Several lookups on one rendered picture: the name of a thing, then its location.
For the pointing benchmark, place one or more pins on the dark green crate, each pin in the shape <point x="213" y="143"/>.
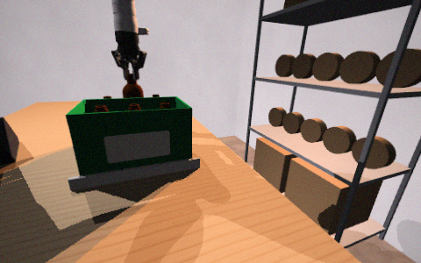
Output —
<point x="122" y="138"/>

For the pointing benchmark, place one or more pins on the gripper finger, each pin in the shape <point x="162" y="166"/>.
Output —
<point x="137" y="62"/>
<point x="125" y="63"/>

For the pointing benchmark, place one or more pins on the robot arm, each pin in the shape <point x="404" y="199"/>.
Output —
<point x="124" y="17"/>

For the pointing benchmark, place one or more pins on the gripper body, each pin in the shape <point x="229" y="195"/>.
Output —
<point x="128" y="40"/>

